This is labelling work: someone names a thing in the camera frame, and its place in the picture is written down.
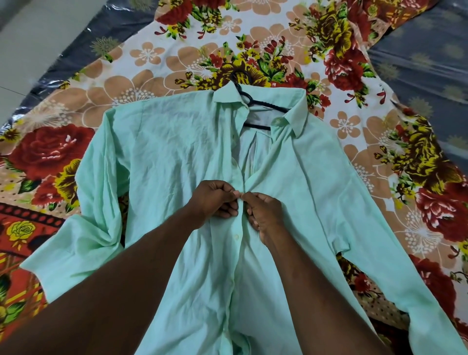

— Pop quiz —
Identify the person's left hand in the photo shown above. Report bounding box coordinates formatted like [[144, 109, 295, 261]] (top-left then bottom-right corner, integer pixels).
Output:
[[186, 179, 241, 228]]

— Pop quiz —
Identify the person's right hand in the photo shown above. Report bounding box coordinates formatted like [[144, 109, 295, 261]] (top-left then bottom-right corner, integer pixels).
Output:
[[239, 191, 290, 246]]

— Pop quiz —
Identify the mint green button shirt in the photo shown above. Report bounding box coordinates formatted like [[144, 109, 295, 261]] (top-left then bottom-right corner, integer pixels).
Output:
[[20, 81, 468, 355]]

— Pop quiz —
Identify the person's left forearm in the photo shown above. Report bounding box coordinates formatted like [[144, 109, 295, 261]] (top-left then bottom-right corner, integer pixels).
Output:
[[0, 210, 205, 355]]

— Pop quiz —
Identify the person's right forearm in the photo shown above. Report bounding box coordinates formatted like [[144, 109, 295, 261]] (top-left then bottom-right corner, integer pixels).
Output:
[[260, 230, 393, 355]]

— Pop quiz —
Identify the black clothes hanger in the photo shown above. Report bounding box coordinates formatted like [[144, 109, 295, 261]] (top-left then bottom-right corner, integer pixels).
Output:
[[230, 71, 290, 131]]

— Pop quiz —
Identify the floral bedsheet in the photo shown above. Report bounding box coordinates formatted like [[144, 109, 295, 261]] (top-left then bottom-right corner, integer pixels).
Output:
[[0, 0, 468, 355]]

